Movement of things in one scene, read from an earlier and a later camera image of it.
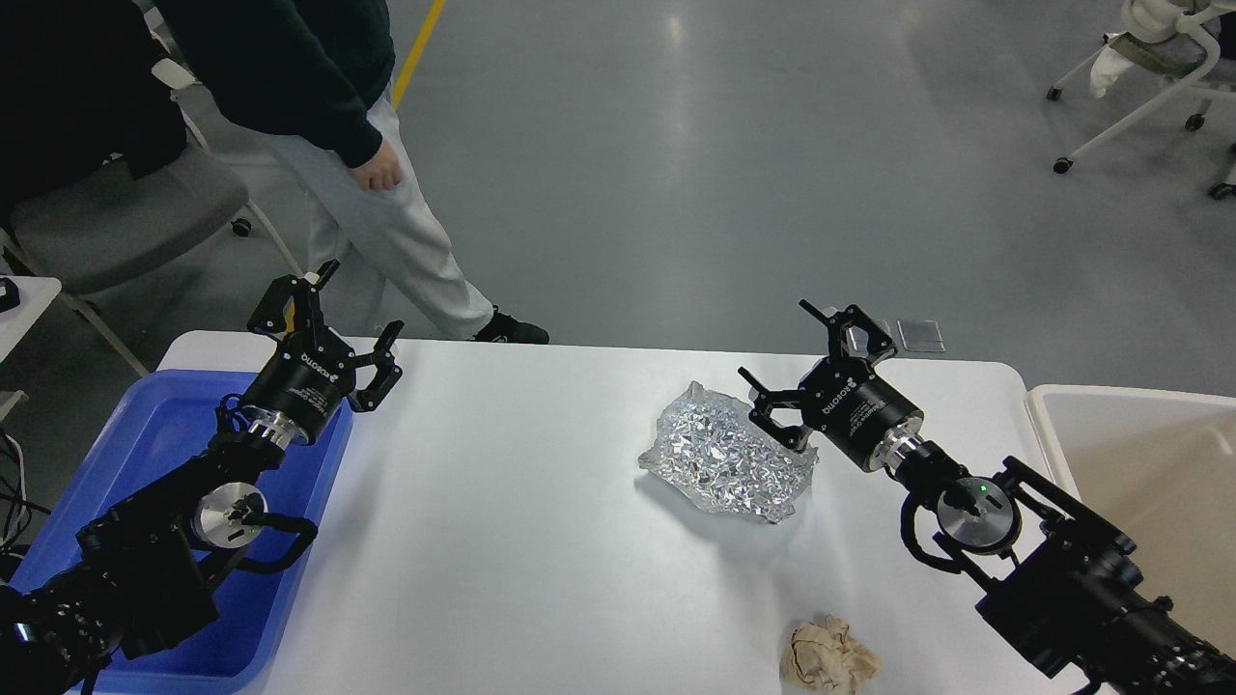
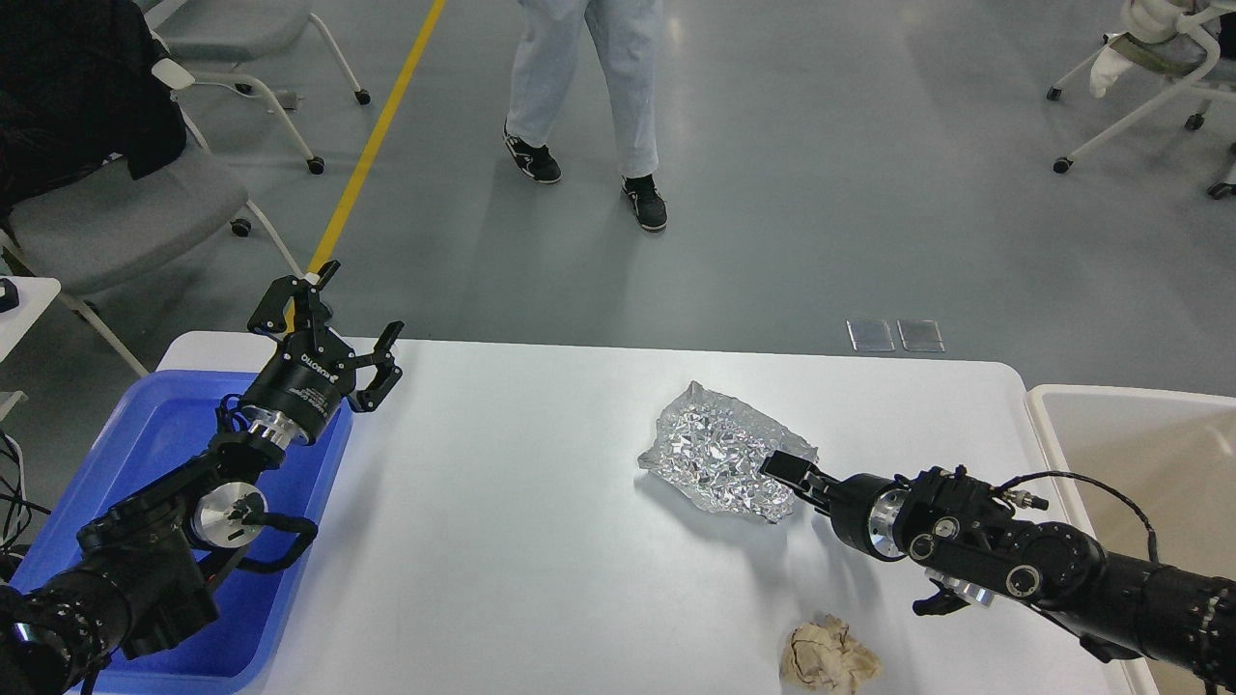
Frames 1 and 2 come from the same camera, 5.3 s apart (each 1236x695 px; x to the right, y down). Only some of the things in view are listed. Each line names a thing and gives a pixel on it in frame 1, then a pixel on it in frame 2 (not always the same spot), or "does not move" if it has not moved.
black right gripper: x=859 y=411 → x=867 y=511
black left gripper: x=312 y=371 does not move
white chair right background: x=1191 y=42 does not move
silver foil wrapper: x=710 y=444 does not move
